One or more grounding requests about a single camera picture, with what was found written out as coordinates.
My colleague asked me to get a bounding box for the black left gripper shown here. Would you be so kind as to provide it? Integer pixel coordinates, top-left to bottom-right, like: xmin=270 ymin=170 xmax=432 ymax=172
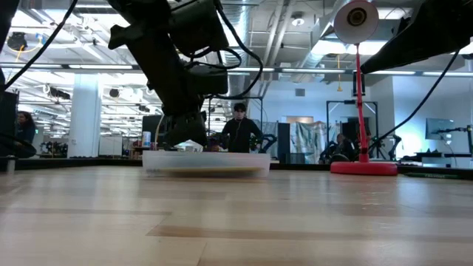
xmin=146 ymin=60 xmax=208 ymax=149

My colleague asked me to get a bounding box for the clear pencil box pink lid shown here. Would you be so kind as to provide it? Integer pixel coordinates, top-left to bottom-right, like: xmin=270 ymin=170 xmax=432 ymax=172
xmin=142 ymin=149 xmax=272 ymax=179

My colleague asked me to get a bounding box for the dark green pen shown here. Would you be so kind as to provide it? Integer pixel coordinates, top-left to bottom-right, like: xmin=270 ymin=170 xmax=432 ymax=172
xmin=402 ymin=172 xmax=460 ymax=180

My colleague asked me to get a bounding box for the black monitor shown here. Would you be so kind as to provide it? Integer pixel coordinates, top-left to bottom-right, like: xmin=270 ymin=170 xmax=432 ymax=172
xmin=141 ymin=115 xmax=166 ymax=149

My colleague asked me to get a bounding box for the person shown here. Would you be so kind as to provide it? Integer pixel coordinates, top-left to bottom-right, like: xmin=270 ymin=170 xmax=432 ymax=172
xmin=14 ymin=110 xmax=38 ymax=158
xmin=220 ymin=102 xmax=265 ymax=154
xmin=330 ymin=132 xmax=358 ymax=164

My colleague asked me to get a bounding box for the black cabinet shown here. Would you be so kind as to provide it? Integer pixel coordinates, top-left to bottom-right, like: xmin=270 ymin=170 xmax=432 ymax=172
xmin=276 ymin=122 xmax=292 ymax=164

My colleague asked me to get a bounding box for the grey-green tarp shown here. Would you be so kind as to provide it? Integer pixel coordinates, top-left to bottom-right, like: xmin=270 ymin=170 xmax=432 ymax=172
xmin=290 ymin=120 xmax=328 ymax=164

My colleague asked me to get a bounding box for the red desk lamp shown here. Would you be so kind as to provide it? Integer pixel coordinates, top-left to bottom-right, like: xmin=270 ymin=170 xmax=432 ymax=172
xmin=330 ymin=0 xmax=399 ymax=177

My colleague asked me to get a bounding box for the computer monitor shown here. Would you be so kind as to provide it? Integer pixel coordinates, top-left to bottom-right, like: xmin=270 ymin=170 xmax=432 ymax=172
xmin=424 ymin=117 xmax=456 ymax=141

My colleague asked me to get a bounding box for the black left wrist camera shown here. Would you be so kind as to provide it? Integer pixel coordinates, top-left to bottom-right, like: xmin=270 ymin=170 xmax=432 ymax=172
xmin=187 ymin=64 xmax=229 ymax=96

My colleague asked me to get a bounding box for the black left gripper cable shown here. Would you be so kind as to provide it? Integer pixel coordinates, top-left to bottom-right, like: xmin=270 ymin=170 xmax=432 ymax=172
xmin=183 ymin=0 xmax=265 ymax=100

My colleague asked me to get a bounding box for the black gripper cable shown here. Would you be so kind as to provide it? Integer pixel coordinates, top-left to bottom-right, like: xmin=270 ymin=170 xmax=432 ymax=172
xmin=183 ymin=0 xmax=265 ymax=100
xmin=369 ymin=47 xmax=461 ymax=149

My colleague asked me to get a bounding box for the black hanging cable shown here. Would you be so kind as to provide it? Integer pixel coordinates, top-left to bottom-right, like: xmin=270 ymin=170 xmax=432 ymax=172
xmin=0 ymin=0 xmax=79 ymax=92

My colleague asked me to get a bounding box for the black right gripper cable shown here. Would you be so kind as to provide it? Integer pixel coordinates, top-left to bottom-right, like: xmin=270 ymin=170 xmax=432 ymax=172
xmin=369 ymin=47 xmax=461 ymax=149

